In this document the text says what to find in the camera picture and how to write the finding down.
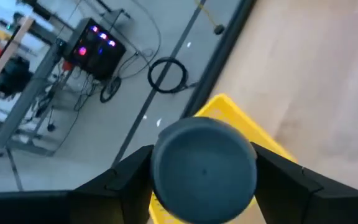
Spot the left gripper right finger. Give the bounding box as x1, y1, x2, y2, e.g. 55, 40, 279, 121
251, 141, 358, 224

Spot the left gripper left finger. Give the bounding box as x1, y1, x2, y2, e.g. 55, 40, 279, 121
0, 144, 155, 224

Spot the yellow plastic basket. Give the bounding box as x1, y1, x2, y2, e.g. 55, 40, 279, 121
149, 93, 298, 224

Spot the grey metal stand leg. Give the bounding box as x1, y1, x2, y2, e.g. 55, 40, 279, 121
0, 43, 63, 156

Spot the black computer tower with lights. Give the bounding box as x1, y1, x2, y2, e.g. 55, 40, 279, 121
62, 17, 127, 81

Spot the light wooden beam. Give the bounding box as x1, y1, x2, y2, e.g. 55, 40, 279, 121
0, 17, 35, 100

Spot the black cable coil bundle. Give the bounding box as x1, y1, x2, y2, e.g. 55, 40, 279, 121
99, 76, 122, 104

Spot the black coiled floor cable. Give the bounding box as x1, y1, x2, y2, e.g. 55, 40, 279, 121
147, 57, 189, 95

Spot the black aluminium table frame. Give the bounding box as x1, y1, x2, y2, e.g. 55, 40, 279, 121
180, 0, 257, 119

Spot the yellow cable to stand base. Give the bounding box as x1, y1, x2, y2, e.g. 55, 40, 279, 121
194, 0, 218, 27

